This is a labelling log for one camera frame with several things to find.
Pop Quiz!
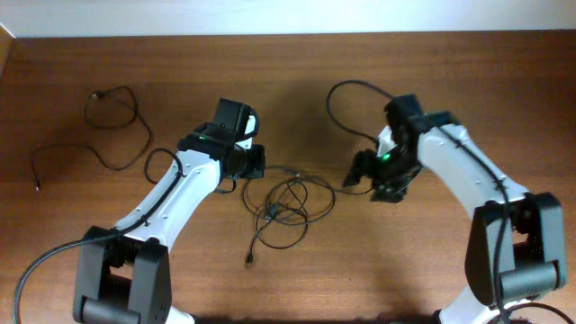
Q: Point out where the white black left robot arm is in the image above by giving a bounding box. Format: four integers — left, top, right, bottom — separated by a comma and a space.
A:
72, 99, 266, 324

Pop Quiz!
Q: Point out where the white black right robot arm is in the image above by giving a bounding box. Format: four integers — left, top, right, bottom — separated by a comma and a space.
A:
344, 94, 568, 323

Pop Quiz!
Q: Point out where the wooden side panel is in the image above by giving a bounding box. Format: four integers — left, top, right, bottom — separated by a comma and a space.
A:
0, 25, 14, 75

